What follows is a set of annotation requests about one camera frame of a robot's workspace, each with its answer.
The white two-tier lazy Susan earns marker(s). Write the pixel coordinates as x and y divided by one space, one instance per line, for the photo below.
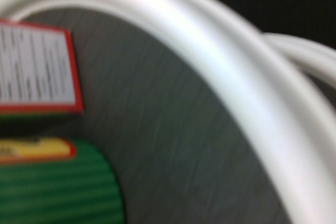
203 112

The red raisins box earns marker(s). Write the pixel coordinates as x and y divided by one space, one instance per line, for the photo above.
39 82

